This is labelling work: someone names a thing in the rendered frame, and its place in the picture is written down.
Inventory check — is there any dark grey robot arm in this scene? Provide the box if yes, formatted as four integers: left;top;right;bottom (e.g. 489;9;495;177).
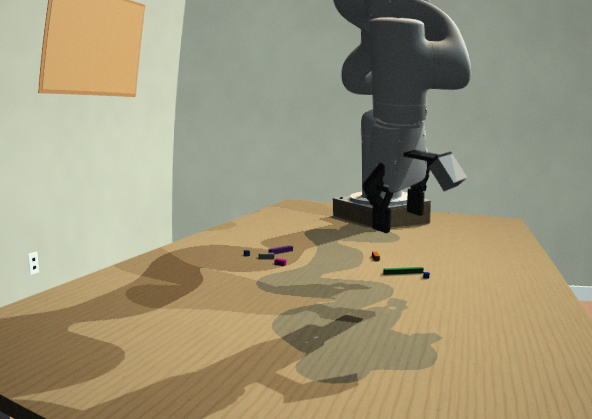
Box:
333;0;471;191

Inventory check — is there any purple rod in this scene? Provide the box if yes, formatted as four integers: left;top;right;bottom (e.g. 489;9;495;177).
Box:
268;246;293;254

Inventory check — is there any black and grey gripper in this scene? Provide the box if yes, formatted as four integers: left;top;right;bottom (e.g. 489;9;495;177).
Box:
362;119;430;234

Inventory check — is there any green rod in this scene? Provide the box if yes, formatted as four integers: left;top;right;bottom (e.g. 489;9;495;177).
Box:
383;267;424;275

